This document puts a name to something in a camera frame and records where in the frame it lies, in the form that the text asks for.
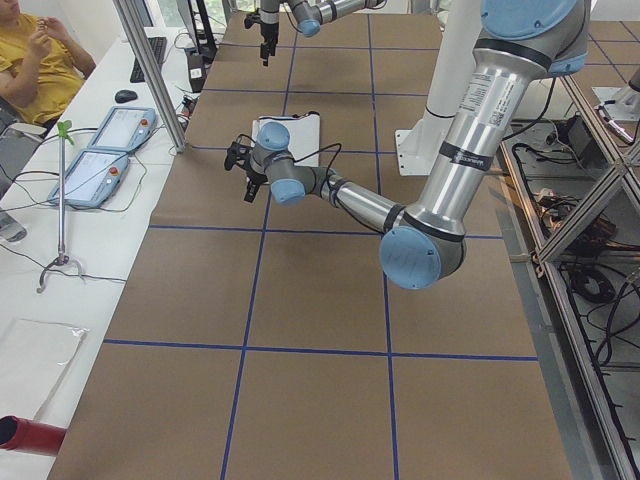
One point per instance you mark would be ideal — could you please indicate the blue teach pendant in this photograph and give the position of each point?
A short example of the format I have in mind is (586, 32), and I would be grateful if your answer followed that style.
(92, 177)
(124, 129)

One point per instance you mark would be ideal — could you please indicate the person in yellow shirt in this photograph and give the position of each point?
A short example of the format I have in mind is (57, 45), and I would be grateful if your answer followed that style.
(40, 91)

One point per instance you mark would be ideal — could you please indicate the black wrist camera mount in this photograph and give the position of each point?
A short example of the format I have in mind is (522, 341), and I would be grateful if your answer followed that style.
(237, 155)
(251, 19)

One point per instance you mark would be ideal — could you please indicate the aluminium frame base rack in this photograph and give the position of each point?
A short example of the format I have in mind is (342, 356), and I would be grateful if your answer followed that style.
(578, 227)

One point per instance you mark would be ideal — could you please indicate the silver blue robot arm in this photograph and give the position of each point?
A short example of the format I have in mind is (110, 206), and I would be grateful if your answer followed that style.
(517, 43)
(309, 18)

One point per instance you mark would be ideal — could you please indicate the lower blue teach pendant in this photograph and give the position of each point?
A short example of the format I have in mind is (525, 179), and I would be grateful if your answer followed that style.
(92, 177)

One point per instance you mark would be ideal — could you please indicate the person's left hand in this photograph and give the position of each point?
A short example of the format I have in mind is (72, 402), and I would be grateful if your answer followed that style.
(52, 27)

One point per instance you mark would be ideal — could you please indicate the grey cartoon print t-shirt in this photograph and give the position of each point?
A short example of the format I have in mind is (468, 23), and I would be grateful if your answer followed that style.
(299, 134)

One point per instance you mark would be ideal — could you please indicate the black camera stand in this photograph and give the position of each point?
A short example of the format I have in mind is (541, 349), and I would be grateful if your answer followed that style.
(202, 53)

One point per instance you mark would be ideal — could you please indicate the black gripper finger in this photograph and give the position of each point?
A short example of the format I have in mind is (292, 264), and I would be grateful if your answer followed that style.
(251, 192)
(267, 50)

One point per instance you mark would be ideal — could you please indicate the red cylinder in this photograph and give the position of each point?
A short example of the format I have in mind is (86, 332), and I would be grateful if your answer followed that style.
(28, 436)

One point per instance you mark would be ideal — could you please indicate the green handled reacher grabber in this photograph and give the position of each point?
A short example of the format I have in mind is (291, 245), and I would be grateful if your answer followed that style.
(63, 259)

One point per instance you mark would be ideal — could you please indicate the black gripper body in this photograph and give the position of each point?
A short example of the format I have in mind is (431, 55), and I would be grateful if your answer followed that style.
(270, 31)
(255, 178)

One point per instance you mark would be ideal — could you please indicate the black power adapter box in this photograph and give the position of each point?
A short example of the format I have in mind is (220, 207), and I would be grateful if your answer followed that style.
(575, 133)

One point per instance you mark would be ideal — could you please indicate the upper blue teach pendant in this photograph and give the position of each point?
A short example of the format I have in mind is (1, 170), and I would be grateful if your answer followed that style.
(124, 129)

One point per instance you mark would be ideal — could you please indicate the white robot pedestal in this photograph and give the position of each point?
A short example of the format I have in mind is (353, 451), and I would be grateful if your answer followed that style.
(418, 147)

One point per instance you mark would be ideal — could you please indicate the aluminium frame post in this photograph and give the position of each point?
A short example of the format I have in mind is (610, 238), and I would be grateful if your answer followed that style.
(134, 29)

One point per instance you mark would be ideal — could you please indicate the person's right hand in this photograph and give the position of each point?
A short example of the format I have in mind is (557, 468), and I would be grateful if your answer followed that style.
(39, 44)

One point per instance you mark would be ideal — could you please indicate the clear plastic bag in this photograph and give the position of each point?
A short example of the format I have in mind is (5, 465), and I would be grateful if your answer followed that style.
(35, 357)

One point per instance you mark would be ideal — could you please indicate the black computer mouse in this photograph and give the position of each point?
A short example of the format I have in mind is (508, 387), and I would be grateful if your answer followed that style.
(125, 96)

